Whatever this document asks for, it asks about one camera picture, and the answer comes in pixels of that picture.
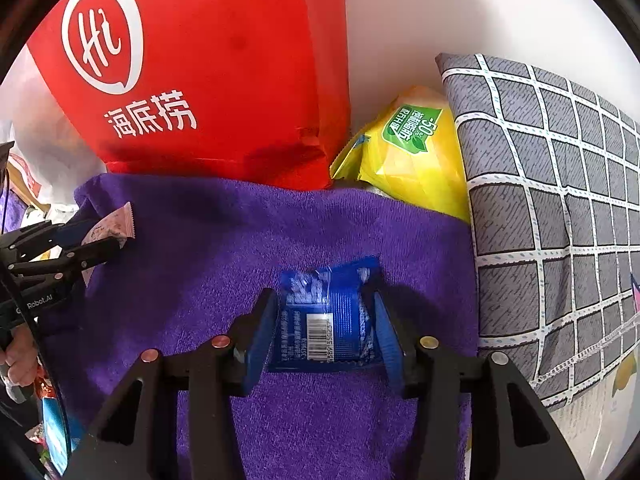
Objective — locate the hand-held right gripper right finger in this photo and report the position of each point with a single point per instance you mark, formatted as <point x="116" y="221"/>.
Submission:
<point x="387" y="345"/>

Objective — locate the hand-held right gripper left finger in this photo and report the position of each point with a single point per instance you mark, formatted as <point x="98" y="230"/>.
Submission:
<point x="260" y="342"/>

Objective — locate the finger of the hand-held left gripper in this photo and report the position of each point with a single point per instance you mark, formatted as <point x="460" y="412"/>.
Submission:
<point x="72" y="232"/>
<point x="85" y="255"/>

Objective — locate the small pink white candy packet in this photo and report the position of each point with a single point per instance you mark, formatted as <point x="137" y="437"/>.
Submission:
<point x="112" y="227"/>

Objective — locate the dark blue snack packet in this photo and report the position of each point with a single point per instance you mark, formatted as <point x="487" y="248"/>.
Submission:
<point x="325" y="300"/>

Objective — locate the person's left hand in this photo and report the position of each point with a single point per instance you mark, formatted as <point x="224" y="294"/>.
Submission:
<point x="20" y="360"/>

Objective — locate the white plastic bag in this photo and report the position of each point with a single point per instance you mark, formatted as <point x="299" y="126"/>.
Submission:
<point x="50" y="150"/>

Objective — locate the purple towel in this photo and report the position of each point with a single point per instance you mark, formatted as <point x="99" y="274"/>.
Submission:
<point x="200" y="260"/>

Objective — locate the yellow snack bag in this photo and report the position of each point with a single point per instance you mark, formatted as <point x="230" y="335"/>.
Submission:
<point x="415" y="170"/>

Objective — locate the grey checked pillow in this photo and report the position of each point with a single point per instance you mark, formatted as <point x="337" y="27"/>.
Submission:
<point x="525" y="185"/>

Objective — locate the red paper bag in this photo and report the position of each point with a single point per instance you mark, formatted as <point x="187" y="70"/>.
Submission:
<point x="225" y="60"/>

